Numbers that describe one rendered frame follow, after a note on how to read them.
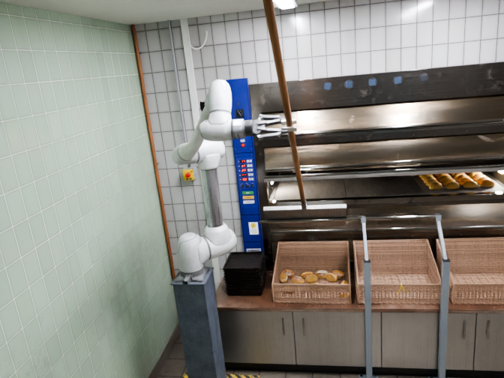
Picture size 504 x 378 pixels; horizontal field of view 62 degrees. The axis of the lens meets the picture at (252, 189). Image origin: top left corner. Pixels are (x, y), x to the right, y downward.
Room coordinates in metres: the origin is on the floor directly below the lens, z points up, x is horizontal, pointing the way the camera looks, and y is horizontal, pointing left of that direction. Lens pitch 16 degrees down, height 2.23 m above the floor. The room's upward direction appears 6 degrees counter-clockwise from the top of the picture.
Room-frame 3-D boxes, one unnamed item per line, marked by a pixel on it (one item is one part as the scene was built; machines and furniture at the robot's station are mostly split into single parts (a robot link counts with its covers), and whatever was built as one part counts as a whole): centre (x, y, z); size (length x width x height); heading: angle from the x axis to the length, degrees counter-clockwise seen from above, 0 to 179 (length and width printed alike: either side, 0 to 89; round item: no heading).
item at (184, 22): (3.25, 0.37, 1.45); 0.05 x 0.02 x 2.30; 79
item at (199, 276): (2.39, 0.43, 1.03); 0.22 x 0.18 x 0.06; 169
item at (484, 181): (3.32, -1.66, 1.21); 0.61 x 0.48 x 0.06; 169
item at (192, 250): (2.41, 0.42, 1.17); 0.18 x 0.16 x 0.22; 121
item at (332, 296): (2.85, -0.39, 0.72); 0.56 x 0.49 x 0.28; 78
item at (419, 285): (2.74, -0.97, 0.72); 0.56 x 0.49 x 0.28; 78
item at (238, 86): (4.11, -0.15, 1.07); 1.93 x 0.16 x 2.15; 169
